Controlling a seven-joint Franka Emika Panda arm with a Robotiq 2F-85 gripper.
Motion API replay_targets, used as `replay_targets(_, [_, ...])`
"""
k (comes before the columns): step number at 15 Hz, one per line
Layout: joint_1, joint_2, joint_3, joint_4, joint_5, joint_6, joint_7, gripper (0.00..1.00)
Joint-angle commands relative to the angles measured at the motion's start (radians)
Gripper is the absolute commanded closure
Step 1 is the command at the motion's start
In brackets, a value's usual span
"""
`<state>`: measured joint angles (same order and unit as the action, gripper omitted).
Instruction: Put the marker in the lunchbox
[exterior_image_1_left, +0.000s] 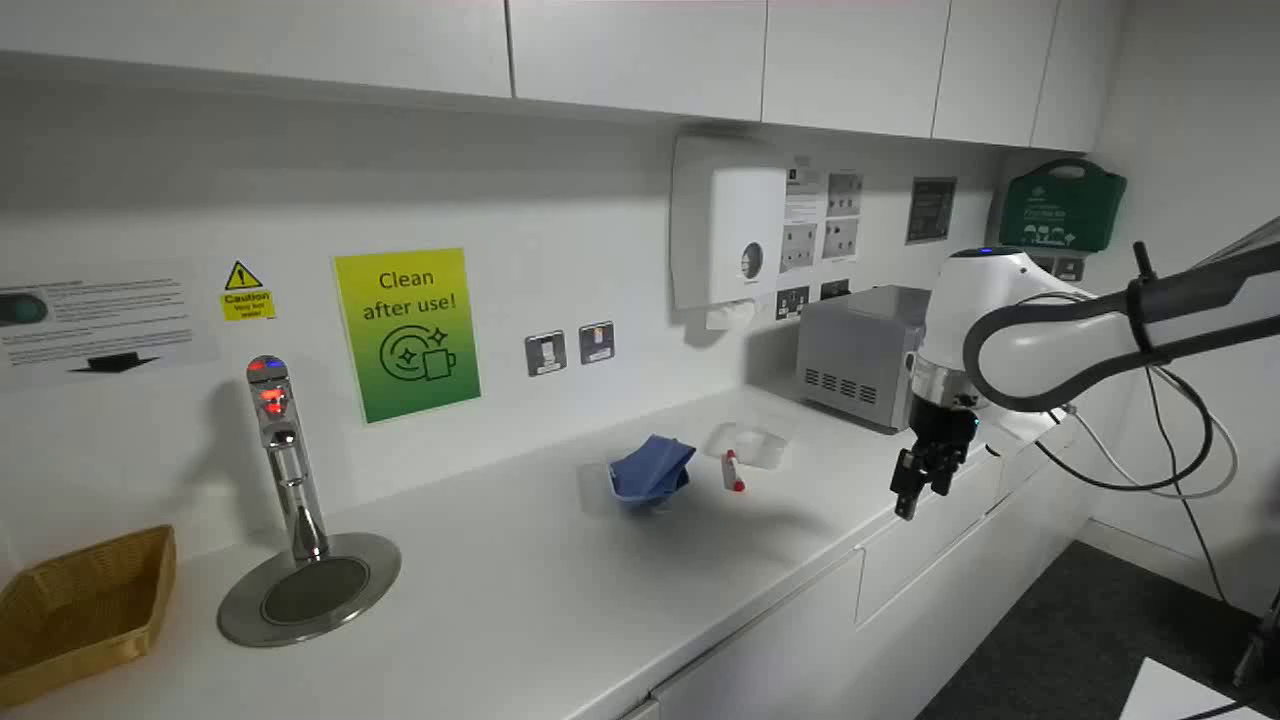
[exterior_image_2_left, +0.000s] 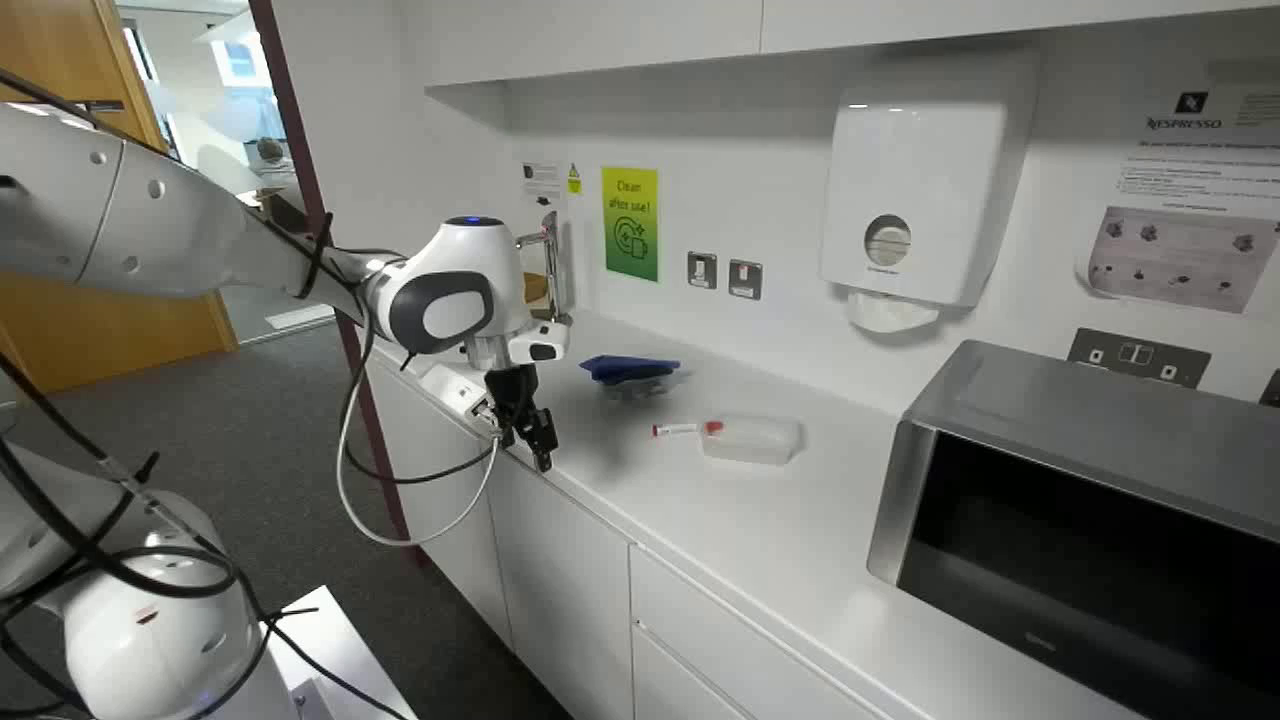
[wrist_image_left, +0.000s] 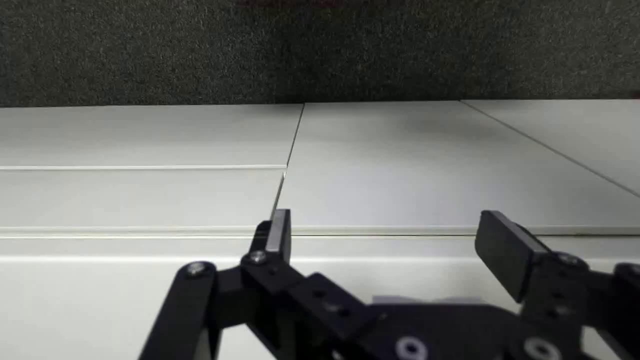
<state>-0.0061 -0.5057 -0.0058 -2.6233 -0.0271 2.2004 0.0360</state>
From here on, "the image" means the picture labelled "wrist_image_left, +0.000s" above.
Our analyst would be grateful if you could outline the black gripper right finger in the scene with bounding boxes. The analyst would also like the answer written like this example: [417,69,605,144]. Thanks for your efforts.
[475,208,640,360]

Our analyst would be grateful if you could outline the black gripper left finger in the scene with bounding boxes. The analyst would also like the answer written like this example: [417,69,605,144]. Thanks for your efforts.
[139,208,377,360]

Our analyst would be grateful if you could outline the white base cabinet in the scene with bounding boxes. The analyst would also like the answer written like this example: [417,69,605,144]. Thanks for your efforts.
[0,99,640,360]

